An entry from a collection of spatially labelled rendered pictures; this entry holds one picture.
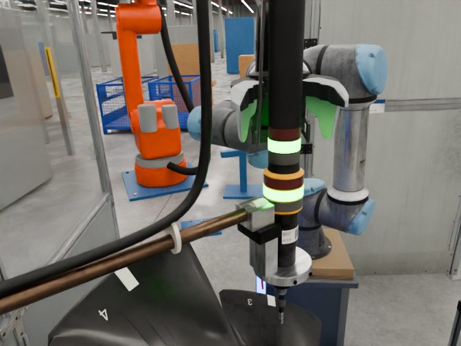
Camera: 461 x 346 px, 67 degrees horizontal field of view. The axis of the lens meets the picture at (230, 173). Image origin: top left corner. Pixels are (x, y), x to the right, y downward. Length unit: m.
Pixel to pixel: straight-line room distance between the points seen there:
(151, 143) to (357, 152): 3.40
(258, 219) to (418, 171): 2.28
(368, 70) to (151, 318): 0.69
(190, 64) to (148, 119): 4.38
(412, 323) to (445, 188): 0.90
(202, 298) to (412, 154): 2.16
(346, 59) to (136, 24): 3.47
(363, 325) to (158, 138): 2.87
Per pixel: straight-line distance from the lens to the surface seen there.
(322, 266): 1.15
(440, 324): 2.70
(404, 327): 2.59
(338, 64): 0.92
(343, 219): 1.07
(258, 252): 0.40
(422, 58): 2.42
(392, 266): 2.90
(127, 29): 4.23
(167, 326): 0.50
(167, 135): 4.20
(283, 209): 0.37
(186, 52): 8.34
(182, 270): 0.53
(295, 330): 0.75
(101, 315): 0.49
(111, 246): 0.30
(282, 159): 0.36
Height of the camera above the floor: 1.71
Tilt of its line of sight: 21 degrees down
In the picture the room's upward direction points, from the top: 2 degrees counter-clockwise
